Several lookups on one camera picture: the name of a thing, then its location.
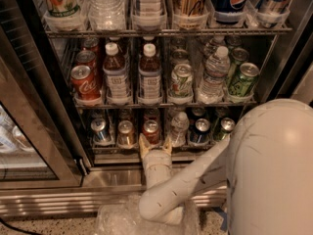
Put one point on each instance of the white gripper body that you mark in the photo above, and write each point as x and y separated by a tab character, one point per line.
156	158

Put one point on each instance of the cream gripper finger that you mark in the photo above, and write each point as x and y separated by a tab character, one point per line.
167	146
144	145

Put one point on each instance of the red coke can bottom shelf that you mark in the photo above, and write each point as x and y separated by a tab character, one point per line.
151	131

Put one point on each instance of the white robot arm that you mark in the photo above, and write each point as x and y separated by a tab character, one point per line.
266	164

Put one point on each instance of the clear water bottle bottom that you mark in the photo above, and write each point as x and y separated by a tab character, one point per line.
178	129

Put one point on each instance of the clear water bottle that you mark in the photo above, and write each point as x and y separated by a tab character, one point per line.
178	129
215	70
107	14

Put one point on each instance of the brown can bottom shelf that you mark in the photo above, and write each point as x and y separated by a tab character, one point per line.
126	133

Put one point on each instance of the blue pepsi can bottom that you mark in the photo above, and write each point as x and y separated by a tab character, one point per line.
200	131

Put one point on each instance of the blue can bottom left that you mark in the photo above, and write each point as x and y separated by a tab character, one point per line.
101	131

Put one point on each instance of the white 7up can middle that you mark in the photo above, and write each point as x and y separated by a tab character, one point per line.
181	81

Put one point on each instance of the green can bottom shelf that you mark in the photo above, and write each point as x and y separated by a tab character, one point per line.
224	127

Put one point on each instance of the red coke can middle front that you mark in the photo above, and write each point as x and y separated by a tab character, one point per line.
84	82

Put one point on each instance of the green can middle front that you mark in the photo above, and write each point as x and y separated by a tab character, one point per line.
243	80

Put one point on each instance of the steel glass fridge door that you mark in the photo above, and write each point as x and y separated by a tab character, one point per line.
49	163

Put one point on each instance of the brown tea bottle right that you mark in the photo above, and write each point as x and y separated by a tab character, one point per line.
149	75

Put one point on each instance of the brown tea bottle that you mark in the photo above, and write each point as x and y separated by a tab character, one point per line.
116	75
149	75

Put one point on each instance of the clear plastic bag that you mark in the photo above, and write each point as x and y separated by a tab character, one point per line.
124	219

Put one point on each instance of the brown tea bottle left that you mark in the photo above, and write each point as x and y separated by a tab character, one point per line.
116	75

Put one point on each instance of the clear water bottle middle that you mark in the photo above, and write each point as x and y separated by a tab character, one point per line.
215	70

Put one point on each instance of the blue tape cross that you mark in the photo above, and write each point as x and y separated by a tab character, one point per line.
223	215

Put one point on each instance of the clear water bottle top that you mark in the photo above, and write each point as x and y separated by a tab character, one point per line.
107	14

